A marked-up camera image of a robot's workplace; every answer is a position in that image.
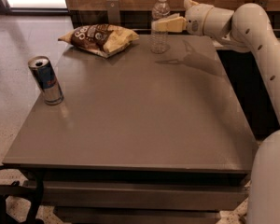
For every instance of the brown yellow chip bag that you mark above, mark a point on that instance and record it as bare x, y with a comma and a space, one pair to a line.
104, 40

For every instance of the redbull can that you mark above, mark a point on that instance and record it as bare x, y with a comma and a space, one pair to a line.
44, 75

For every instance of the clear plastic water bottle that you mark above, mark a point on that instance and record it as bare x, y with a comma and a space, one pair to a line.
158, 43

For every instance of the grey table drawer unit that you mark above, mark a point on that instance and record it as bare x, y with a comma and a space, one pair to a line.
139, 197

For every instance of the metal wall bracket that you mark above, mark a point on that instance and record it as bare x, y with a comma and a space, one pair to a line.
262, 3
113, 13

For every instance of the right metal wall bracket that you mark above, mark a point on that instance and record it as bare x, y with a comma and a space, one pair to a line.
262, 3

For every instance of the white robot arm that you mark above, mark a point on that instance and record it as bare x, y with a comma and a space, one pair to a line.
245, 29

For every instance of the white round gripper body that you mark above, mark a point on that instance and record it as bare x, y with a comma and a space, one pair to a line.
196, 19

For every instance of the black chair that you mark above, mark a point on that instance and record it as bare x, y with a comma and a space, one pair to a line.
33, 195

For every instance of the left metal wall bracket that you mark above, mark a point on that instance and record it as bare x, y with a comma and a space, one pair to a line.
113, 13

